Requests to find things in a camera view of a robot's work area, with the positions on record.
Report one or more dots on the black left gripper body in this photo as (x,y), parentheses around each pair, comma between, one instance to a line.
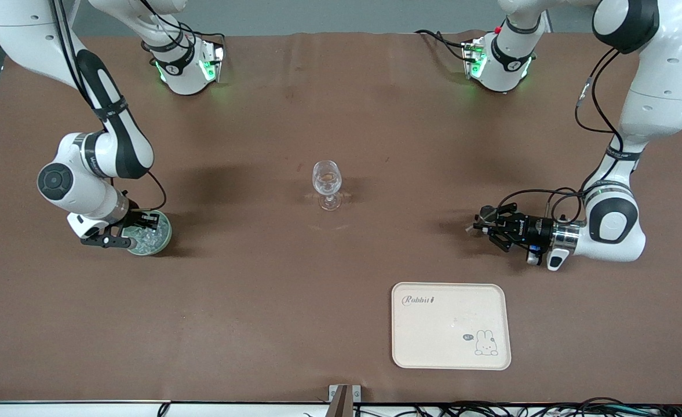
(536,227)

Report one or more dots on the steel double-ended jigger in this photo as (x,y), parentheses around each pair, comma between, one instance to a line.
(488,215)

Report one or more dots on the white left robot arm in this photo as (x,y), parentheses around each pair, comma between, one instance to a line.
(659,98)

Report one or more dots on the heap of clear ice cubes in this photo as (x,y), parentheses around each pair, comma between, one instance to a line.
(152,240)

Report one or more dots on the clear stemmed wine glass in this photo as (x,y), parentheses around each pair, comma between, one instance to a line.
(326,182)

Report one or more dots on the pale green ceramic bowl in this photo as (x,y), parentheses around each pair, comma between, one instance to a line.
(166,240)

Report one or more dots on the cream tray with rabbit print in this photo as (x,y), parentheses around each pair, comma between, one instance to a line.
(433,336)

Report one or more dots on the brown table cover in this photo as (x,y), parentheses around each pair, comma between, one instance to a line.
(259,318)

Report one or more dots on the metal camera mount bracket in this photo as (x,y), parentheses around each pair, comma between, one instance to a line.
(340,402)

